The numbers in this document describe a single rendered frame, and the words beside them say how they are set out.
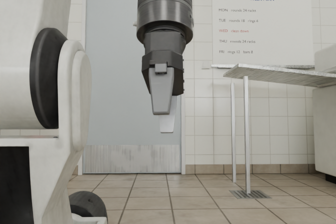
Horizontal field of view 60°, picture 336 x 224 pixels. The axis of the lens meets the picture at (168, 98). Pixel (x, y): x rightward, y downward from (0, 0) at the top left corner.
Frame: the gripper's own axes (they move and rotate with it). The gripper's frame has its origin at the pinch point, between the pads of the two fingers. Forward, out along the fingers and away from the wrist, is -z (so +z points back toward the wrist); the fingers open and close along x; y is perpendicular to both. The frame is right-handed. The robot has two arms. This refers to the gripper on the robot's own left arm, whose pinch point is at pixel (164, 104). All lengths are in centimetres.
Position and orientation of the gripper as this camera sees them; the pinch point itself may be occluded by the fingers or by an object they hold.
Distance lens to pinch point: 41.6
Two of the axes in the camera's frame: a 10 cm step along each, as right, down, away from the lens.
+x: -0.6, -3.2, -9.4
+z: 0.0, -9.5, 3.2
